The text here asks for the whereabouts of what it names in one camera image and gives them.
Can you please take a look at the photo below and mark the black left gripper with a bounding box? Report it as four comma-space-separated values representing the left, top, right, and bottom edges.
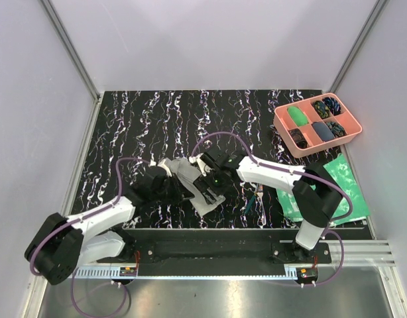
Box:
151, 173, 194, 205

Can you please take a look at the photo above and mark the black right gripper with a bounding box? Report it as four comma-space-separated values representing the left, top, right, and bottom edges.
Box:
193, 168, 235, 205

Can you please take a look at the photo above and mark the grey cloth napkin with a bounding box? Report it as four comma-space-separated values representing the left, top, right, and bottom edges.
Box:
158, 158, 225, 216

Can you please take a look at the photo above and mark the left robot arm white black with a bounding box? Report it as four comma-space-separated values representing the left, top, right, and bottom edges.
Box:
25, 166, 193, 286

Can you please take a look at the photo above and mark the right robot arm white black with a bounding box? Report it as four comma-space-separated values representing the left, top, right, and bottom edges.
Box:
189, 148, 345, 263

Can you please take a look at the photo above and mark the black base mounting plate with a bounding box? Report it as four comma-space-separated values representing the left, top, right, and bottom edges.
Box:
96, 229, 332, 278

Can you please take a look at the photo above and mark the black marbled table mat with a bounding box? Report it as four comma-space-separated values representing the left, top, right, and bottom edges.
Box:
69, 89, 372, 230

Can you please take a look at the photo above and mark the silver fork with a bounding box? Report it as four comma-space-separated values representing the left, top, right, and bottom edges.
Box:
255, 184, 266, 228

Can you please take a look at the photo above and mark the dark brown patterned sock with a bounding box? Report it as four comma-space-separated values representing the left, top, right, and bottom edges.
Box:
289, 129, 308, 149

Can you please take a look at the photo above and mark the green rolled sock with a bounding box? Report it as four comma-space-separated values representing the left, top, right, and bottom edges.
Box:
287, 106, 308, 127

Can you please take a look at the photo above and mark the pink divided tray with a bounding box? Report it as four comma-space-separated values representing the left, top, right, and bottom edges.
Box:
274, 93, 363, 158

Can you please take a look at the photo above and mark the grey blue rolled sock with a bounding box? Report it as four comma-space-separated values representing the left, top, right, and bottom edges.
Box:
312, 122, 335, 142

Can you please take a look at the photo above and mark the yellow blue patterned sock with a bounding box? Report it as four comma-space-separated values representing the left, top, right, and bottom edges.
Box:
313, 101, 329, 119

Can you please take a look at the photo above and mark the green white tie-dye cloth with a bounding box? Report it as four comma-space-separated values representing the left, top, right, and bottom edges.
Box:
276, 153, 372, 228

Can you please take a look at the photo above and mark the blue green patterned sock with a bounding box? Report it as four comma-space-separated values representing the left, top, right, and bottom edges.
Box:
326, 121, 347, 138

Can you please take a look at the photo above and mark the dark blue patterned sock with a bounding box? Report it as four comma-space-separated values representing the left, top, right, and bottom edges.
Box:
322, 97, 341, 116

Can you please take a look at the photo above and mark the aluminium front rail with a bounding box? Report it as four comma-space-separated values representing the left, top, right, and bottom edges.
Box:
36, 240, 398, 268

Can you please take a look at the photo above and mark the aluminium frame post left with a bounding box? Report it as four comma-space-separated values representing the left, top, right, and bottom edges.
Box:
38, 0, 100, 101

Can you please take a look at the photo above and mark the aluminium frame post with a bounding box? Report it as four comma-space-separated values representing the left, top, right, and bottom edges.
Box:
328, 0, 389, 93
38, 0, 100, 101

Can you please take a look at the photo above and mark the aluminium frame post right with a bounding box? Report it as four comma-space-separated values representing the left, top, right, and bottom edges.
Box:
328, 0, 389, 93

